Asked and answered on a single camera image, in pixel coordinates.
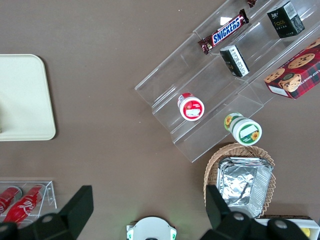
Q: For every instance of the clear acrylic stepped stand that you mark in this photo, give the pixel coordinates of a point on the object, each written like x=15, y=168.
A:
x=200, y=82

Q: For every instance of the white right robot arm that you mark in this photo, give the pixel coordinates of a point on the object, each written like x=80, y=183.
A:
x=152, y=228

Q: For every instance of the small black carton box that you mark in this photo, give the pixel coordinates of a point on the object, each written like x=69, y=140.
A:
x=285, y=20
x=235, y=61

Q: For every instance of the yellow snack packet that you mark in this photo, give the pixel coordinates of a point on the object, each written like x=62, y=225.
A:
x=305, y=232

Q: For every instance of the red cola cans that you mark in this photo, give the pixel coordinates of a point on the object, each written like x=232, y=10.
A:
x=22, y=205

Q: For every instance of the aluminium foil container stack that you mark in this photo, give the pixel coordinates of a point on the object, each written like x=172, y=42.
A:
x=242, y=185

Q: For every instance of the beige plastic tray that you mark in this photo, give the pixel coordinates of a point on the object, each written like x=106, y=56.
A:
x=25, y=97

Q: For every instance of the red yogurt cup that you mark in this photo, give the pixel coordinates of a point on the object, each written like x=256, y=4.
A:
x=192, y=110

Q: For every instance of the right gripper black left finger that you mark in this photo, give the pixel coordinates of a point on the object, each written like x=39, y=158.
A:
x=80, y=205

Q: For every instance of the light tan wicker basket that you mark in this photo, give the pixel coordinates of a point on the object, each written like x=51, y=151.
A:
x=212, y=162

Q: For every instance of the clear acrylic bottle rack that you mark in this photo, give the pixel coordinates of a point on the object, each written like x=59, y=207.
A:
x=51, y=195

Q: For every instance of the red plaid cookie box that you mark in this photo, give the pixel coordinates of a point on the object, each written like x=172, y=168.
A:
x=297, y=72

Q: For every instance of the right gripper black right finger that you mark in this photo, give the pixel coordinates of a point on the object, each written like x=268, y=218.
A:
x=216, y=207

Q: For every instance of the red cola bottle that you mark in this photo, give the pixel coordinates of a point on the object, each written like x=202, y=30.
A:
x=7, y=197

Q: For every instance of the green sunflower yogurt cup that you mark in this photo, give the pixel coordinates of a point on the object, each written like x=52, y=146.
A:
x=246, y=131

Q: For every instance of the Snickers chocolate bar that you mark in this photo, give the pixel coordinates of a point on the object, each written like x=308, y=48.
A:
x=252, y=2
x=225, y=32

